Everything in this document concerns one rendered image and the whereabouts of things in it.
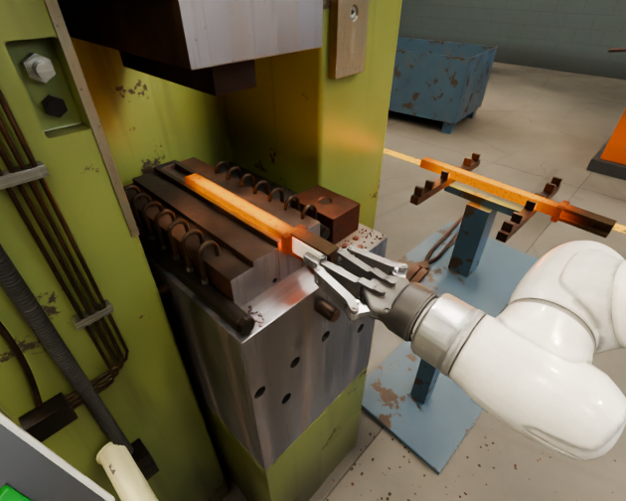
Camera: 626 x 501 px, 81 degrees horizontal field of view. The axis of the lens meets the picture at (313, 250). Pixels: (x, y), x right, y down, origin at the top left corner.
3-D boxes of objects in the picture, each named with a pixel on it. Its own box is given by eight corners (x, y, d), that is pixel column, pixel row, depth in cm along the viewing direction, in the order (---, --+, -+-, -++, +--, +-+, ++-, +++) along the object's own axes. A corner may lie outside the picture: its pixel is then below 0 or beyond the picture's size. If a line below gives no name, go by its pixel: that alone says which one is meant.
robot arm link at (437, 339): (472, 346, 50) (433, 322, 53) (494, 299, 44) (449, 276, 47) (439, 390, 45) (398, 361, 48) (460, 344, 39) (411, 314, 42)
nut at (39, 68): (77, 118, 44) (52, 54, 39) (53, 123, 42) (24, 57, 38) (68, 112, 45) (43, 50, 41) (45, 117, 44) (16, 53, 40)
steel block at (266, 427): (369, 365, 102) (389, 236, 75) (265, 471, 81) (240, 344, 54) (244, 274, 133) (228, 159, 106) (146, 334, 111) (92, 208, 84)
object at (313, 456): (356, 443, 131) (368, 366, 103) (277, 538, 109) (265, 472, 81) (256, 354, 162) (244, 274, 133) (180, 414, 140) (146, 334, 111)
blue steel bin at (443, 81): (478, 116, 427) (497, 47, 383) (452, 135, 376) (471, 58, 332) (386, 98, 486) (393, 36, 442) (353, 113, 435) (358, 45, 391)
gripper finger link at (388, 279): (391, 284, 49) (398, 280, 50) (335, 246, 56) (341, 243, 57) (388, 304, 52) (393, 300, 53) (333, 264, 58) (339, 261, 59)
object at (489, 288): (541, 265, 108) (544, 260, 107) (478, 342, 86) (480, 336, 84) (448, 226, 125) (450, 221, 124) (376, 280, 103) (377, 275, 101)
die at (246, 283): (319, 254, 70) (320, 218, 65) (235, 310, 59) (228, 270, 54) (200, 185, 93) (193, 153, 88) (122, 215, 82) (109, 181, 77)
